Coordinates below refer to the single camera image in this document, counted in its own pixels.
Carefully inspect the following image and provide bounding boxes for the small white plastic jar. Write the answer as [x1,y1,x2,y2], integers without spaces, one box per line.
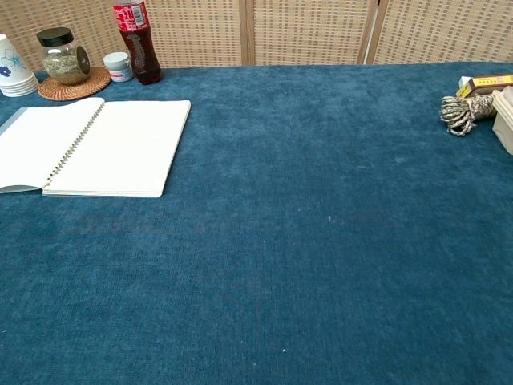
[103,51,134,83]

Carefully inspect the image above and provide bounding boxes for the woven rattan coaster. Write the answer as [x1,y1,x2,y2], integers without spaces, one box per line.
[37,66,112,102]

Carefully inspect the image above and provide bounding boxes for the stack of floral paper cups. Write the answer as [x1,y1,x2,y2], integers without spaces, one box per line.
[0,33,40,98]

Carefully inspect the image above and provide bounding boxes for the blue velvet tablecloth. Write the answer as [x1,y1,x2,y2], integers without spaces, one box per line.
[0,62,513,385]

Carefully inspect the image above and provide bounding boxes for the beige plastic container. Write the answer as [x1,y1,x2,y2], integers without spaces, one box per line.
[491,85,513,156]

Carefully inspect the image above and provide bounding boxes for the glass jar with black lid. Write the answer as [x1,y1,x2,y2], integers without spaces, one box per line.
[36,26,91,86]

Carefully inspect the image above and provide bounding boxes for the bundle of speckled rope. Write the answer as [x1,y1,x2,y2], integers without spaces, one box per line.
[439,93,498,137]

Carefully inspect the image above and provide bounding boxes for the yellow and brown box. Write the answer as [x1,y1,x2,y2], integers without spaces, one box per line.
[456,74,513,99]

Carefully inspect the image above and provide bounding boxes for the cola bottle with red label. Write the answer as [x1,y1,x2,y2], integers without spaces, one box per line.
[111,0,162,86]

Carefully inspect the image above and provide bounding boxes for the woven bamboo folding screen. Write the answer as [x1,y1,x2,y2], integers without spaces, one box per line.
[0,0,513,72]

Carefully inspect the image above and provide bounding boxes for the white spiral notebook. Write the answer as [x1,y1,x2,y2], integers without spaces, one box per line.
[0,96,192,199]

